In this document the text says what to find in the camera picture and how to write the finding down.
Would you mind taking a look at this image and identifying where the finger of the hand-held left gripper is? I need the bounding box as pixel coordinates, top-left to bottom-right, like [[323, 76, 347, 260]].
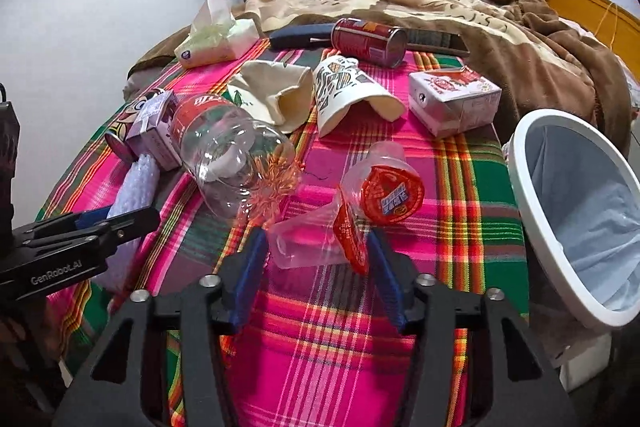
[[22, 206, 162, 254], [14, 206, 115, 240]]

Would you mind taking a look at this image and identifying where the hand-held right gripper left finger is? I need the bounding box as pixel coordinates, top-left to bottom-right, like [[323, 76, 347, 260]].
[[52, 227, 271, 427]]

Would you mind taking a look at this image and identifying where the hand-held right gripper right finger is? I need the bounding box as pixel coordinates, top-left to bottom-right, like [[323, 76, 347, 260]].
[[366, 231, 581, 427]]

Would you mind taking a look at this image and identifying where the clear cup peeled red film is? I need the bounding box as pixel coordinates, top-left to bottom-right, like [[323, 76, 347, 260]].
[[269, 201, 372, 276]]

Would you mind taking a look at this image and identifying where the cartoon print can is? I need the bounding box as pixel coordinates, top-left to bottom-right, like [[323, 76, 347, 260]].
[[104, 89, 166, 160]]

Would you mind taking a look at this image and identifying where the small purple carton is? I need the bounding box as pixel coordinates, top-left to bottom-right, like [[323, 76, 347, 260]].
[[125, 92, 185, 171]]

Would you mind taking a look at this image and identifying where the clear jelly cup red lid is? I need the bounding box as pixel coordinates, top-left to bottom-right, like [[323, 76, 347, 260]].
[[339, 142, 426, 228]]

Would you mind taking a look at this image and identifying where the clear plastic bottle red label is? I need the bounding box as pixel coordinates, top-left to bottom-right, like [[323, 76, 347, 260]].
[[169, 92, 302, 224]]

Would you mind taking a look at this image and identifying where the white trash bin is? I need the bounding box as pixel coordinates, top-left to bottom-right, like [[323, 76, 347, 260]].
[[506, 108, 640, 334]]

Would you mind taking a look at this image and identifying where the cream paper cup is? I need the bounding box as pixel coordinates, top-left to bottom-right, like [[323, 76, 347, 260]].
[[227, 60, 314, 134]]

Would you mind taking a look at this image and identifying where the pink milk carton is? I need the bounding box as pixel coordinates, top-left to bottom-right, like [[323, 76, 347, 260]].
[[408, 67, 503, 138]]

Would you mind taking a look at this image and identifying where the plaid bed sheet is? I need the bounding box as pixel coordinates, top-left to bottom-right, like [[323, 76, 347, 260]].
[[36, 41, 532, 427]]

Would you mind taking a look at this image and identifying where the white tissue pack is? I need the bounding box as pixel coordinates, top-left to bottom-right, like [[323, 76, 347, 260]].
[[175, 0, 259, 70]]

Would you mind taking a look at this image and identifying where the pale blue bin liner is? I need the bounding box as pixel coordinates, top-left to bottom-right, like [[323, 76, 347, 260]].
[[529, 114, 640, 314]]

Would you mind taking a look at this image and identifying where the white box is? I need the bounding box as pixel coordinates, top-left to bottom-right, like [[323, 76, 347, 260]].
[[559, 331, 614, 394]]

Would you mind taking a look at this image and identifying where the red drink can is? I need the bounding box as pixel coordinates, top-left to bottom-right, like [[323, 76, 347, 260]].
[[331, 17, 409, 69]]

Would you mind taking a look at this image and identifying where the dark blue glasses case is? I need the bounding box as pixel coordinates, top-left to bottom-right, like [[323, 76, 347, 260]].
[[269, 23, 335, 52]]

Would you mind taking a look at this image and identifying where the black phone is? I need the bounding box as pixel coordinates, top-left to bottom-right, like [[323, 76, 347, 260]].
[[406, 28, 472, 58]]

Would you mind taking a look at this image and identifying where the brown patterned blanket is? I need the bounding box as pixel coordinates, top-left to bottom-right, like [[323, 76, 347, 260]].
[[124, 0, 635, 160]]

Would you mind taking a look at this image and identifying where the wooden headboard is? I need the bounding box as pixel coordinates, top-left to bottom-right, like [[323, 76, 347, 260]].
[[542, 0, 640, 74]]

